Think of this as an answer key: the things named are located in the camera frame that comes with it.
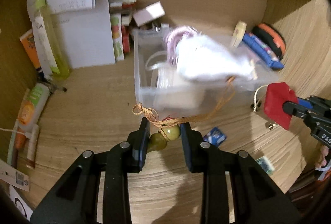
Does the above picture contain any blue foil packet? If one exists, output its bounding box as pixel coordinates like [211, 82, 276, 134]
[203, 127, 227, 147]

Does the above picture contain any red drawstring pouch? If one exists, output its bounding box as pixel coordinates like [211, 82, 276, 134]
[252, 82, 299, 130]

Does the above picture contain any green small packet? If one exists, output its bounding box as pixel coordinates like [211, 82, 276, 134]
[256, 156, 275, 175]

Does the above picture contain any white cloth bag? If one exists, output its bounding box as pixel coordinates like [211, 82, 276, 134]
[176, 35, 255, 81]

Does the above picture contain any blue patterned pouch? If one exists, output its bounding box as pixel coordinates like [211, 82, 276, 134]
[242, 33, 284, 70]

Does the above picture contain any black orange round case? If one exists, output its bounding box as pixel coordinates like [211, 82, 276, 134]
[251, 23, 287, 60]

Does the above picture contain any white round lidded jar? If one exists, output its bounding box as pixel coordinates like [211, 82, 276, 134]
[144, 50, 206, 111]

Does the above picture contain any clear plastic storage bin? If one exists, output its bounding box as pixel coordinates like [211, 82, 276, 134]
[133, 26, 278, 118]

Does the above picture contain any cream yellow tube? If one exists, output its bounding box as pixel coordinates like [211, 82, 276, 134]
[231, 21, 247, 47]

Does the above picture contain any orange green tube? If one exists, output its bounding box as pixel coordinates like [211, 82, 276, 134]
[7, 82, 50, 168]

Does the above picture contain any green yellow bottle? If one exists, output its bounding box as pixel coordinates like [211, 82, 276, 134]
[26, 0, 70, 80]

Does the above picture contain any white paper tag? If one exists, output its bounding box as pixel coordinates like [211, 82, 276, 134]
[0, 160, 30, 192]

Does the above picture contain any white small box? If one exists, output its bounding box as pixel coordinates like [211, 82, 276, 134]
[133, 1, 165, 27]

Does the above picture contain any orange box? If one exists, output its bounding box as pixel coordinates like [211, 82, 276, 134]
[20, 29, 42, 72]

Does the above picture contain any stack of books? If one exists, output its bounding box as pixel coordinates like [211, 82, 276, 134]
[108, 0, 137, 62]

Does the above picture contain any white paper receipt stand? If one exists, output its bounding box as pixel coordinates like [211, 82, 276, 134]
[46, 0, 116, 68]

